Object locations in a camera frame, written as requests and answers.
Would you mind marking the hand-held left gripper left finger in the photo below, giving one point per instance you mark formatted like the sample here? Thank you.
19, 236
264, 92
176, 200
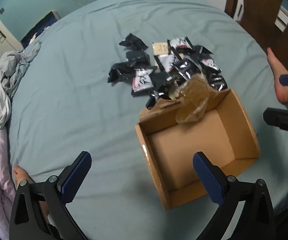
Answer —
76, 180

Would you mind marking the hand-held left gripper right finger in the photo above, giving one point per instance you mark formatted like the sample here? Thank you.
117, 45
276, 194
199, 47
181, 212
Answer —
209, 180

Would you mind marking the brown cardboard box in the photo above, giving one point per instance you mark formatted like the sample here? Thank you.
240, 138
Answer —
184, 155

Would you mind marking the pile of black snack packets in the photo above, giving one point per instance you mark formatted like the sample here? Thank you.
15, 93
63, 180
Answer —
137, 58

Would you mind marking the person's right foot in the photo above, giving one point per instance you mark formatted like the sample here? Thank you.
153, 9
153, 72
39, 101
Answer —
277, 72

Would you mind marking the person's foot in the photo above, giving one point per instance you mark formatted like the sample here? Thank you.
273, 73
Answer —
277, 72
20, 173

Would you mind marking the person's left foot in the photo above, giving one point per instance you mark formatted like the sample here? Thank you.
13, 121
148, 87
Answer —
20, 173

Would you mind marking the brown wooden chair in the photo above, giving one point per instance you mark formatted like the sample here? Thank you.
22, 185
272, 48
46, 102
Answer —
259, 17

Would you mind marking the teal bed sheet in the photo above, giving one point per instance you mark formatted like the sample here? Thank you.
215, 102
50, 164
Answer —
71, 92

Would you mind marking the crumpled grey blanket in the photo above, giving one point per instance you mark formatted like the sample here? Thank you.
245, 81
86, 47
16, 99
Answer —
1, 87

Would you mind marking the beige double sachet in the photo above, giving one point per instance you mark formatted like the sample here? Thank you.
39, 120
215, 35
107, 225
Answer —
160, 48

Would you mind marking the dark blue framed canvas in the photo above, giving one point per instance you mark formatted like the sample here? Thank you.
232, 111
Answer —
41, 27

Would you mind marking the grey wall switch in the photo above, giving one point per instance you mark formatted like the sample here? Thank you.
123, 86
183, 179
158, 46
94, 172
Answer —
1, 10

